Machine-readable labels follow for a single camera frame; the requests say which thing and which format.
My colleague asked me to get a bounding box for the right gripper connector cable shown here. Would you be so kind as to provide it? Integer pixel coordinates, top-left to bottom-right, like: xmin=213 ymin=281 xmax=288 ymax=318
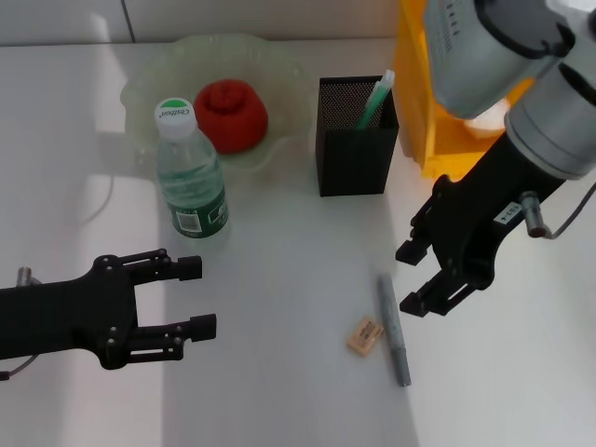
xmin=520 ymin=179 xmax=596 ymax=239

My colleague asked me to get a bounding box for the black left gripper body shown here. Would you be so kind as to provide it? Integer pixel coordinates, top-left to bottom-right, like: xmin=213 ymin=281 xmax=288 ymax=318
xmin=0 ymin=254 xmax=142 ymax=372

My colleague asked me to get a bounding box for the red-orange knitted orange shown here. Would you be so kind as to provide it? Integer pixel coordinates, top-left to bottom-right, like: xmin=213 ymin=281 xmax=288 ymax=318
xmin=193 ymin=79 xmax=269 ymax=155

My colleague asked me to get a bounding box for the grey pen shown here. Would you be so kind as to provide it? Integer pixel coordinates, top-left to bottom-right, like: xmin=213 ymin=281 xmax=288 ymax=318
xmin=375 ymin=272 xmax=412 ymax=387

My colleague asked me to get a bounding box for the yellow plastic bin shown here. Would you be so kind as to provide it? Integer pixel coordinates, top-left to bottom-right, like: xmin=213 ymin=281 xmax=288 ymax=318
xmin=393 ymin=0 xmax=536 ymax=181

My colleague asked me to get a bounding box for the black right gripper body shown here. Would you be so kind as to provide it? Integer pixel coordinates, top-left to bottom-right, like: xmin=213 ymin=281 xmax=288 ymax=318
xmin=429 ymin=134 xmax=567 ymax=291

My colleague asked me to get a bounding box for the tan eraser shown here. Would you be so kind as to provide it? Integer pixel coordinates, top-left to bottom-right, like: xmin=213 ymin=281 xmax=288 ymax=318
xmin=345 ymin=315 xmax=385 ymax=358

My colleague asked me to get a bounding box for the clear green-label water bottle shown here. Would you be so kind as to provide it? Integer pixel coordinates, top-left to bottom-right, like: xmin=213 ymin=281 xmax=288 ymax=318
xmin=153 ymin=97 xmax=232 ymax=241

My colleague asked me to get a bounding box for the black mesh pen holder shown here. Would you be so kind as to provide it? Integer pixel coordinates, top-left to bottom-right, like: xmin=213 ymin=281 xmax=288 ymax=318
xmin=315 ymin=74 xmax=400 ymax=198

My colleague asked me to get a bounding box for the green white toothbrush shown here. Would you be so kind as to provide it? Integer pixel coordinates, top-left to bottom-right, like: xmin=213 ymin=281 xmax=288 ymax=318
xmin=356 ymin=69 xmax=396 ymax=131

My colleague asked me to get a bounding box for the pale green glass fruit plate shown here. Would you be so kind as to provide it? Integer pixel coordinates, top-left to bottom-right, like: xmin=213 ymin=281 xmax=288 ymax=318
xmin=119 ymin=32 xmax=313 ymax=176

